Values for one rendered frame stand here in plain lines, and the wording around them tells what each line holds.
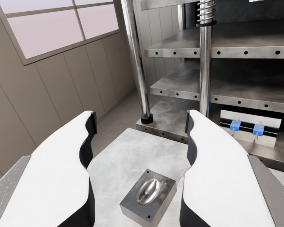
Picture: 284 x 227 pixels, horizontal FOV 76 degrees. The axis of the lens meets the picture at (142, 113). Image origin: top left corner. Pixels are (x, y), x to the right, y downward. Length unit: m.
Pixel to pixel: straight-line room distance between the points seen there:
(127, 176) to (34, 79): 1.67
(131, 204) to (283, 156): 0.76
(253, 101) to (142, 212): 0.73
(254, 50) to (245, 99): 0.24
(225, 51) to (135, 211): 0.79
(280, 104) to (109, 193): 0.88
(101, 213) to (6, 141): 1.55
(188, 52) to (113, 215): 0.85
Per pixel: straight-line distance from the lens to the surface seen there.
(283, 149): 1.18
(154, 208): 0.76
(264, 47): 0.96
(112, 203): 0.90
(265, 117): 1.07
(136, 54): 1.12
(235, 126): 1.09
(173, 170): 0.95
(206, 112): 1.08
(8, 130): 2.23
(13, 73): 2.21
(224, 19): 1.78
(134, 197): 0.80
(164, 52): 1.09
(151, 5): 1.13
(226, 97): 1.06
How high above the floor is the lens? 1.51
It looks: 30 degrees down
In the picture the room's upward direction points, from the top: 10 degrees counter-clockwise
